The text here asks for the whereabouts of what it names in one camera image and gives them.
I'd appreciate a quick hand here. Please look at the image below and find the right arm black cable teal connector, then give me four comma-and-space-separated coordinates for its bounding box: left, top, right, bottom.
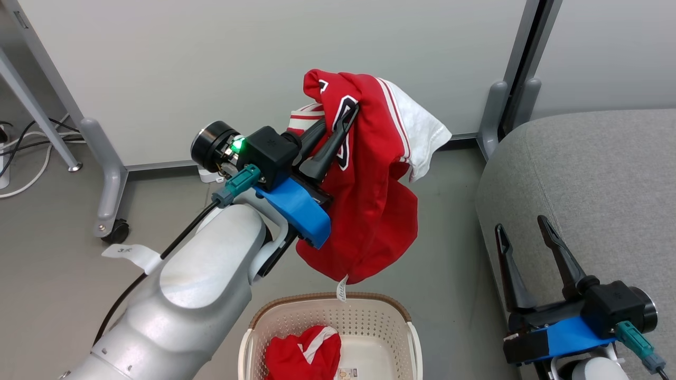
615, 321, 672, 380

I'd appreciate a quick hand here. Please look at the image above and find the black floor cable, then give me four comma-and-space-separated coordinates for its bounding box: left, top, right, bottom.
0, 137, 85, 156
0, 117, 81, 177

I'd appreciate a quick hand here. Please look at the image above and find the small white floor bracket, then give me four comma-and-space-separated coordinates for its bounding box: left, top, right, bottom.
198, 166, 227, 184

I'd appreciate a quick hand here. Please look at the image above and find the red white sports jersey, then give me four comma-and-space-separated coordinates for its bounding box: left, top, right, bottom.
288, 69, 453, 303

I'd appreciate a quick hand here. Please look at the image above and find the red garment with white stripe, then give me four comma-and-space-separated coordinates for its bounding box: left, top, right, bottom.
264, 325, 343, 380

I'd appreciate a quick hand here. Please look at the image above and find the left arm black cable teal connector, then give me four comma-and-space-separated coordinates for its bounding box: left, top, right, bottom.
92, 164, 262, 346

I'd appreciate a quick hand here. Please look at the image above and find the cream plastic laundry basket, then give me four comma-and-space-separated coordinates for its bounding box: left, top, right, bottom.
238, 292, 423, 380

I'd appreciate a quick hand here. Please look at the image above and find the grey partition post with foot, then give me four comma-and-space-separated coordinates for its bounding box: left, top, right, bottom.
513, 0, 564, 130
478, 0, 542, 160

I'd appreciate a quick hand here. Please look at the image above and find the grey fabric sofa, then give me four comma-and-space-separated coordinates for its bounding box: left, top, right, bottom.
475, 108, 676, 380

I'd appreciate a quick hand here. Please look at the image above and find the grey metal table leg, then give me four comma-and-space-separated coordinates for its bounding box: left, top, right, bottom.
0, 46, 83, 173

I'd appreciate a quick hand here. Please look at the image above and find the black caster wheel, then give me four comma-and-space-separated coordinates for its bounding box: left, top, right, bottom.
100, 218, 130, 245

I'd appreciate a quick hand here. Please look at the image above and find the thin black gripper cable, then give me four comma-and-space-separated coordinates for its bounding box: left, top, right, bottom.
257, 230, 297, 280

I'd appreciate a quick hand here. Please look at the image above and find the white cable label tag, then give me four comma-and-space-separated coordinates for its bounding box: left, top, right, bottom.
101, 244, 161, 276

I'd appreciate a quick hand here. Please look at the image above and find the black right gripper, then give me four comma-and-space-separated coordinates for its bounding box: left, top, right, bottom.
495, 215, 659, 339

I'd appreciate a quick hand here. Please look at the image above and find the arm black cable teal connector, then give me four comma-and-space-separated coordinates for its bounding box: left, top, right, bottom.
92, 164, 262, 346
615, 321, 672, 380

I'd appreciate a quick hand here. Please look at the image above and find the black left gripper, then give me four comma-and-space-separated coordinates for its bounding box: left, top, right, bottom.
190, 103, 361, 192

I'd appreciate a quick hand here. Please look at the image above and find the white floor cable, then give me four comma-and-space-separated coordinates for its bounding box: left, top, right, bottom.
0, 131, 82, 154
0, 113, 72, 199

